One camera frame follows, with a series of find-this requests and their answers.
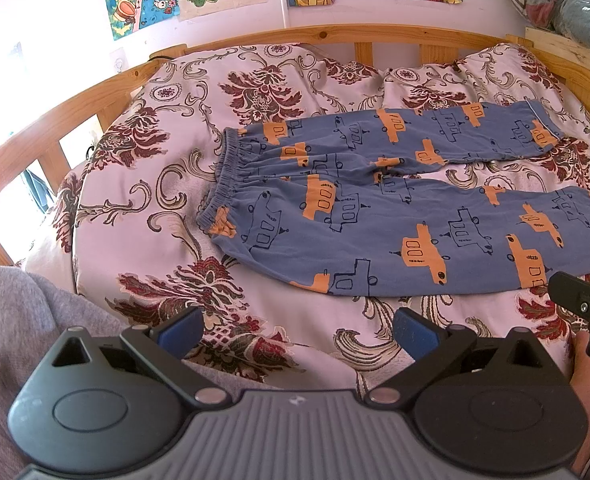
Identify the blue pyjama pants orange print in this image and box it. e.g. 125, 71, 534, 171
196, 101, 590, 297

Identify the person right hand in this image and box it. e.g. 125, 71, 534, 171
570, 330, 590, 476

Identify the floral white red bedspread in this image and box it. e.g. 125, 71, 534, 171
26, 44, 590, 391

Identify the wooden bed frame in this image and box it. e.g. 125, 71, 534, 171
0, 23, 590, 266

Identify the grey trouser leg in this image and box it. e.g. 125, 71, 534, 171
0, 263, 256, 480

